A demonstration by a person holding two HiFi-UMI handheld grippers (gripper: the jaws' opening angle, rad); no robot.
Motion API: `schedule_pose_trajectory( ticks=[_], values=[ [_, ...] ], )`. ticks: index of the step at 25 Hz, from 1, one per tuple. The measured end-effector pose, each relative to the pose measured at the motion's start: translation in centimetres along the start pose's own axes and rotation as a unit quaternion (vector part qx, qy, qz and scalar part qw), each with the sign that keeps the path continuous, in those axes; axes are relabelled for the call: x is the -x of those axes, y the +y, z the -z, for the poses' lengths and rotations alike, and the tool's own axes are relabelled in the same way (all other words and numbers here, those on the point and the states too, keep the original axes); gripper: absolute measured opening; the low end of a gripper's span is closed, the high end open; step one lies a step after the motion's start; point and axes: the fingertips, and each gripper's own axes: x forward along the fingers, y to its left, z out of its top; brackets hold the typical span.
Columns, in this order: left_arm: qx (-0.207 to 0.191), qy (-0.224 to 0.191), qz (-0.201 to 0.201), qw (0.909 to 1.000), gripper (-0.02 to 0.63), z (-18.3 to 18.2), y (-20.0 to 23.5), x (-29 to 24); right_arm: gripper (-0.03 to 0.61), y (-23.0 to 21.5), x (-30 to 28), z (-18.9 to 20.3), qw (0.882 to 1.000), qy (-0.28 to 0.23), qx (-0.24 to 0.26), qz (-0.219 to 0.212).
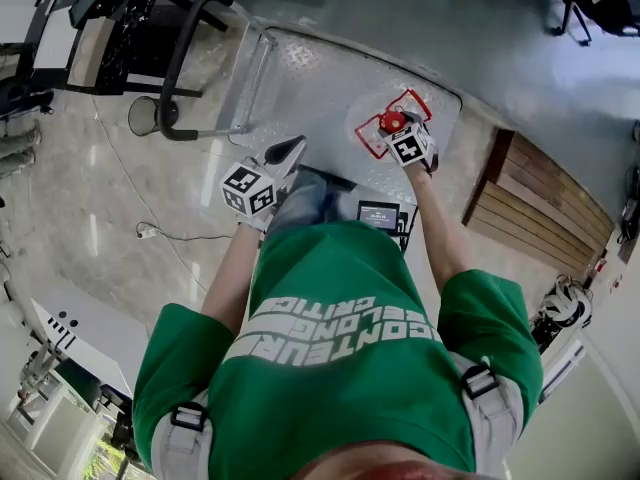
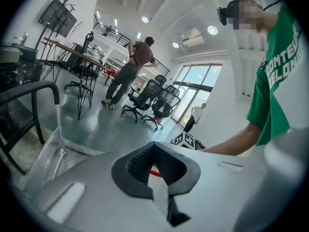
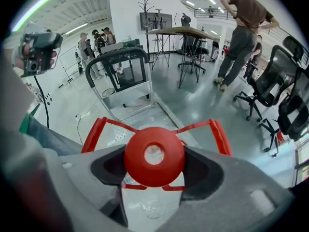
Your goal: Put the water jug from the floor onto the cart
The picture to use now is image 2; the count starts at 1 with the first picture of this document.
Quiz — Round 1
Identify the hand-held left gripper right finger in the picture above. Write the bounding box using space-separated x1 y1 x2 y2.
154 141 265 232

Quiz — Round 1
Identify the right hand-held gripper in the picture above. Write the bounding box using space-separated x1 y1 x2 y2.
170 132 196 150

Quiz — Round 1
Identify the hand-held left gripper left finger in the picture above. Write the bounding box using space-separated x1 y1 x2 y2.
23 141 170 232

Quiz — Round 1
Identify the grey metal platform cart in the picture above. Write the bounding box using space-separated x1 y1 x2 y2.
0 80 102 193

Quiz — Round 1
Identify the person's right forearm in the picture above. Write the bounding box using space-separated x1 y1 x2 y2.
200 123 264 157

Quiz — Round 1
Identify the large glass door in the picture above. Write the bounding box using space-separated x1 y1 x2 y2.
170 63 223 128

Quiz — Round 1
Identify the white air conditioner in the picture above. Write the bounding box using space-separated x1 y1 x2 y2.
180 27 205 48

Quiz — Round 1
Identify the person's green shirt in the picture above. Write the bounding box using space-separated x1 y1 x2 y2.
246 6 304 147

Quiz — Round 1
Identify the brown wooden desk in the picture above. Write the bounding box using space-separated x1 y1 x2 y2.
40 37 110 120

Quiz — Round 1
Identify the person's head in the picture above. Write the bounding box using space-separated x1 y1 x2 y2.
226 0 268 37

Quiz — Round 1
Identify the black high-back office chair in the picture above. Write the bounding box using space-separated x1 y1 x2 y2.
64 31 100 91

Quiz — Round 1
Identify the black side table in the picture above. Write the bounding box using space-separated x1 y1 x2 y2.
0 44 44 94

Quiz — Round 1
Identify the black flat screen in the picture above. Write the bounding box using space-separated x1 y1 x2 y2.
38 0 78 39

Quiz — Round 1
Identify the black head camera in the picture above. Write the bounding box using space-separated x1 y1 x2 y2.
216 6 229 26

